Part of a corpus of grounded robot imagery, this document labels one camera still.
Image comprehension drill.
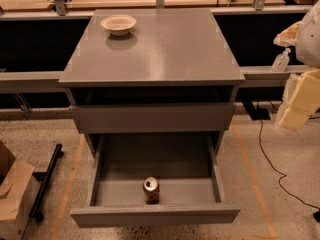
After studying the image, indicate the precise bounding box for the clear sanitizer pump bottle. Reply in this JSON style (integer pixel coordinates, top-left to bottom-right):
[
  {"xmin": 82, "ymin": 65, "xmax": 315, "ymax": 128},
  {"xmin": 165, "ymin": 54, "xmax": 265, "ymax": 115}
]
[{"xmin": 272, "ymin": 48, "xmax": 291, "ymax": 72}]

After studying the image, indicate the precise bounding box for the white paper bowl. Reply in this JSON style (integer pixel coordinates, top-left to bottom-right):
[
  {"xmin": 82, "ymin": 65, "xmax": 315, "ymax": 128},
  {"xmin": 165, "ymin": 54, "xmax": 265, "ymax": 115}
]
[{"xmin": 101, "ymin": 14, "xmax": 137, "ymax": 36}]

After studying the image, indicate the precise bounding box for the grey drawer cabinet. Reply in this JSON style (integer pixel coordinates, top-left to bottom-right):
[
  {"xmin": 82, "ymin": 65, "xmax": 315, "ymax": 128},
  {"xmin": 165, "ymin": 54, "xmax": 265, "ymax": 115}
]
[{"xmin": 58, "ymin": 8, "xmax": 244, "ymax": 151}]

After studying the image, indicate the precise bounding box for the brown cardboard box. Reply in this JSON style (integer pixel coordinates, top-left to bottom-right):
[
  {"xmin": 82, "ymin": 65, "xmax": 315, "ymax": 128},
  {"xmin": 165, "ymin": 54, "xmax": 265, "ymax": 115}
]
[{"xmin": 0, "ymin": 142, "xmax": 40, "ymax": 240}]

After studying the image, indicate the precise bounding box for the closed grey top drawer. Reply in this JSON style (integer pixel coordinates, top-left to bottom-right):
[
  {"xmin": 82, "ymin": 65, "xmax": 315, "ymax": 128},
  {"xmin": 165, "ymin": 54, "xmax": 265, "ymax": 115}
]
[{"xmin": 69, "ymin": 103, "xmax": 233, "ymax": 134}]

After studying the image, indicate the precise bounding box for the black floor cable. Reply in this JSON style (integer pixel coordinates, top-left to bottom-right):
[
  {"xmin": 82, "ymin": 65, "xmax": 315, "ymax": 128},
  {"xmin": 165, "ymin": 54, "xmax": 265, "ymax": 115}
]
[{"xmin": 258, "ymin": 101, "xmax": 320, "ymax": 212}]

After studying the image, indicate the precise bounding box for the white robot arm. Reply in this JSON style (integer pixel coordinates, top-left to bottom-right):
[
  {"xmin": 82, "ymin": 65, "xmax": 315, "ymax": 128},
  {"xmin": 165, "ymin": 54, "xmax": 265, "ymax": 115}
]
[{"xmin": 272, "ymin": 1, "xmax": 320, "ymax": 130}]

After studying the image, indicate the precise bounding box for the grey metal rail frame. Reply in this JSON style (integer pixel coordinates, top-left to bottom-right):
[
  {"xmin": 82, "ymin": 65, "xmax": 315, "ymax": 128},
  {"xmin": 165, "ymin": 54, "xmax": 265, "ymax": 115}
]
[{"xmin": 0, "ymin": 5, "xmax": 311, "ymax": 93}]

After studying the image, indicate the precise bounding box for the open grey middle drawer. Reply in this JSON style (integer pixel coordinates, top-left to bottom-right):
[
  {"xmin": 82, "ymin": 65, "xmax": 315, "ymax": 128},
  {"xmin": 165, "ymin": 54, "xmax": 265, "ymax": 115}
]
[{"xmin": 70, "ymin": 133, "xmax": 240, "ymax": 228}]

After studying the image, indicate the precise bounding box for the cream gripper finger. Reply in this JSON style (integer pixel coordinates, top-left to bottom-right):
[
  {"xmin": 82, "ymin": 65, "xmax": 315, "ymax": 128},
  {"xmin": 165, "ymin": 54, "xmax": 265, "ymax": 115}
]
[
  {"xmin": 277, "ymin": 69, "xmax": 320, "ymax": 130},
  {"xmin": 273, "ymin": 21, "xmax": 301, "ymax": 47}
]

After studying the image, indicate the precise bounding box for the orange soda can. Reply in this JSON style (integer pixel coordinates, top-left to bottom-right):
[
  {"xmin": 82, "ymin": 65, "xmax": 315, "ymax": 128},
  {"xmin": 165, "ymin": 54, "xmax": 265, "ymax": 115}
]
[{"xmin": 143, "ymin": 177, "xmax": 160, "ymax": 204}]

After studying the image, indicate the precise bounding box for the black foot pedal block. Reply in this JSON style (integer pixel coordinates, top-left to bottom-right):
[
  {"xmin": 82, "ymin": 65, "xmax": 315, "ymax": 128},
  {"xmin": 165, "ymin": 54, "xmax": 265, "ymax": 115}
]
[{"xmin": 242, "ymin": 101, "xmax": 270, "ymax": 121}]

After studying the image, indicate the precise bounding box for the black metal stand bar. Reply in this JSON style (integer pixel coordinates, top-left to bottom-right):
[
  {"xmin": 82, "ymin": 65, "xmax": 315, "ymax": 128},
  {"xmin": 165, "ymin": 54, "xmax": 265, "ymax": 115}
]
[{"xmin": 29, "ymin": 143, "xmax": 64, "ymax": 223}]

